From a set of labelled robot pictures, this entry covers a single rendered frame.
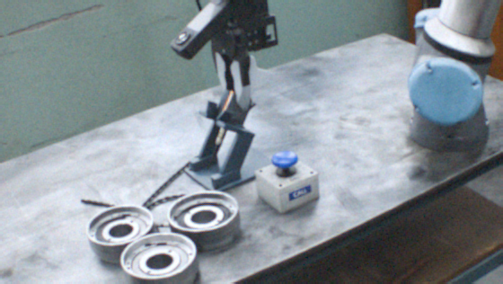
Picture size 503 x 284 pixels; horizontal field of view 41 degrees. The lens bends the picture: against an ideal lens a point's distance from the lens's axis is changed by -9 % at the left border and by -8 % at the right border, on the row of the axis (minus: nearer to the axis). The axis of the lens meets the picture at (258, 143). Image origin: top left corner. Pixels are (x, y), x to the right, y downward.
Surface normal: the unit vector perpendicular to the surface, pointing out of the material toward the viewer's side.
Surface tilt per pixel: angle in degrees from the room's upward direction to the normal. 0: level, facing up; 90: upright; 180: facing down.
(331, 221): 0
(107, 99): 90
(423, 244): 0
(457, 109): 97
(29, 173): 0
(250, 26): 90
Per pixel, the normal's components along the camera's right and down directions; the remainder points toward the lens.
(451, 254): -0.11, -0.88
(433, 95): -0.30, 0.58
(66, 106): 0.51, 0.36
